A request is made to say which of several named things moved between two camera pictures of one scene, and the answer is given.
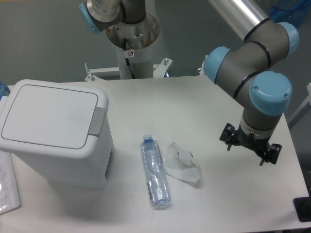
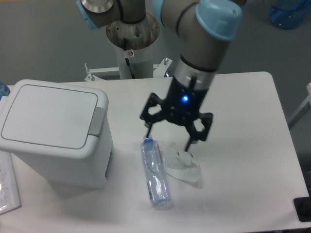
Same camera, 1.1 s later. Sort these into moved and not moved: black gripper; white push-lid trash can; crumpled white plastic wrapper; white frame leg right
Moved: black gripper
Not moved: crumpled white plastic wrapper; white frame leg right; white push-lid trash can
